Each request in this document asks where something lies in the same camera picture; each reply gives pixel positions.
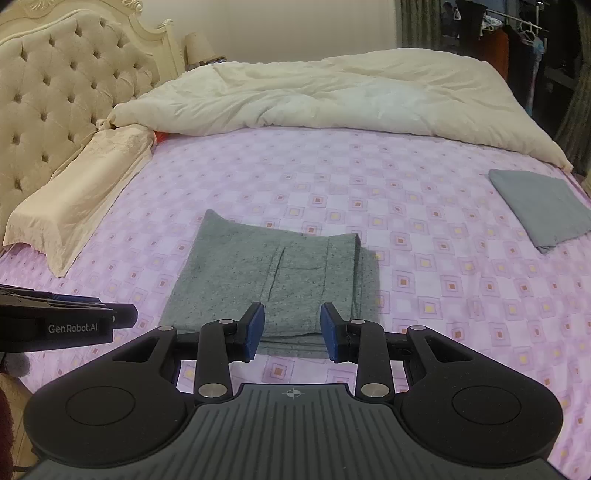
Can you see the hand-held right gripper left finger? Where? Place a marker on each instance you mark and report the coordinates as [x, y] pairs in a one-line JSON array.
[[255, 332]]

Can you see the red cloth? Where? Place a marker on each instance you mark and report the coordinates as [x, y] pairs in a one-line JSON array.
[[160, 137]]

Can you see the pink patterned bed sheet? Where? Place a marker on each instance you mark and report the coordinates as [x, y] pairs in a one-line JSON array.
[[438, 286]]

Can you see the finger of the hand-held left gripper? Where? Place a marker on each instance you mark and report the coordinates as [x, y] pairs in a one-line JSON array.
[[122, 316]]

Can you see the grey pants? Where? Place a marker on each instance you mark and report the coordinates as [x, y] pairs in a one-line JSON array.
[[272, 277]]

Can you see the cream duvet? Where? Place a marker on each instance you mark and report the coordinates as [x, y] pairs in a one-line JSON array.
[[351, 97]]

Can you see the cream tufted headboard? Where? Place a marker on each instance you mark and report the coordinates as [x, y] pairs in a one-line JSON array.
[[51, 101]]

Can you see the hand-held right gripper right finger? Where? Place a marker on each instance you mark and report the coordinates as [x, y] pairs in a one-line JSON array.
[[328, 334]]

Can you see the grey-green curtain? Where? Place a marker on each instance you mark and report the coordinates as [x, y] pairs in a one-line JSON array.
[[418, 23], [577, 120]]

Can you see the folded blue-grey cloth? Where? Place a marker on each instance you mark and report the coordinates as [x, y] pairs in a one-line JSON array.
[[547, 207]]

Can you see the cream pillow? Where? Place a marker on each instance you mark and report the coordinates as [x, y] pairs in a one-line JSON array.
[[83, 194]]

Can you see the clothes rack with hanging clothes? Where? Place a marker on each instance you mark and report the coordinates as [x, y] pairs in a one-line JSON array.
[[512, 41]]

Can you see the bedside lamp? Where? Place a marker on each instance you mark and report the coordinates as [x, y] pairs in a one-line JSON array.
[[198, 46]]

